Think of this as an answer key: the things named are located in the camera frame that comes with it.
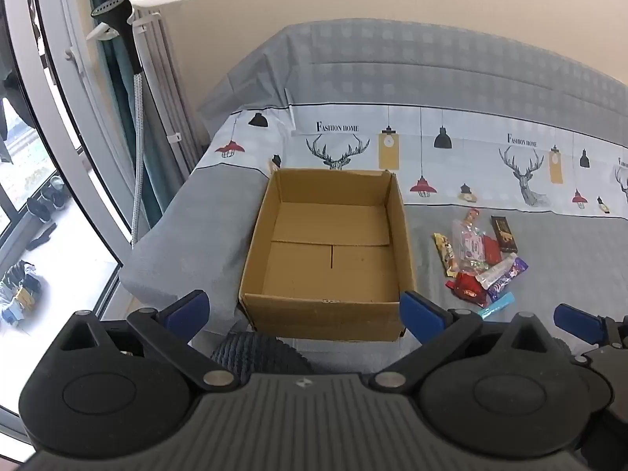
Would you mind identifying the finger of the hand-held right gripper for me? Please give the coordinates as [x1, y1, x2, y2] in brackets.
[553, 303, 628, 351]

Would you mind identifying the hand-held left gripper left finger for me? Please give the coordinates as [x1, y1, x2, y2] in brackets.
[59, 290, 235, 392]

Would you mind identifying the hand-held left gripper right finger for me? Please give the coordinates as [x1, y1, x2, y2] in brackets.
[369, 291, 557, 393]

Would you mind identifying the silver blue snack packet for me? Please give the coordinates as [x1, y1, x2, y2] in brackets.
[486, 256, 529, 301]

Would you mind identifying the clear candy bag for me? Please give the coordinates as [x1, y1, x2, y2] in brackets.
[451, 219, 491, 276]

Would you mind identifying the cardboard box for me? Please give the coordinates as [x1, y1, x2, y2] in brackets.
[239, 168, 418, 343]

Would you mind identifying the bright red snack packet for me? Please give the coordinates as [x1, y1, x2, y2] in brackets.
[445, 271, 489, 303]

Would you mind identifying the yellow snack bar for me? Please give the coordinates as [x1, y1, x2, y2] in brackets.
[432, 233, 459, 278]

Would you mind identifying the light blue snack stick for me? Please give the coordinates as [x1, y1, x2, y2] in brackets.
[477, 292, 516, 319]

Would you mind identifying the white tube snack packet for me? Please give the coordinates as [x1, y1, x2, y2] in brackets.
[473, 252, 518, 289]

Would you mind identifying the dark red snack packet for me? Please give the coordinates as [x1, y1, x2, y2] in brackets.
[481, 234, 503, 268]

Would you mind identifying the dark brown chocolate bar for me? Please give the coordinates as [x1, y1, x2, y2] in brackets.
[491, 215, 519, 254]

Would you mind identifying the pile of dark clothes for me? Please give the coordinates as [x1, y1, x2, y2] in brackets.
[0, 260, 45, 325]

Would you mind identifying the pair of dark shoes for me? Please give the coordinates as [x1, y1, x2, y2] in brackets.
[24, 175, 72, 224]

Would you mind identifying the grey pleated curtain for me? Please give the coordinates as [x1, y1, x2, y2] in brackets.
[83, 0, 202, 236]

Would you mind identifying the printed grey bed sheet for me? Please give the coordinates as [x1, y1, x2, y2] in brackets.
[120, 18, 628, 354]

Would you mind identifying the black garment steamer head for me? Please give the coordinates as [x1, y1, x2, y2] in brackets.
[91, 0, 145, 77]

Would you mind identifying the white plastic hanger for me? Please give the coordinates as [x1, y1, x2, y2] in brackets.
[86, 0, 196, 42]

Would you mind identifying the braided steamer hose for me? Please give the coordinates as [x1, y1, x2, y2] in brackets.
[130, 71, 148, 248]

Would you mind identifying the white window frame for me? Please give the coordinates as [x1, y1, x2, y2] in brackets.
[0, 0, 197, 319]

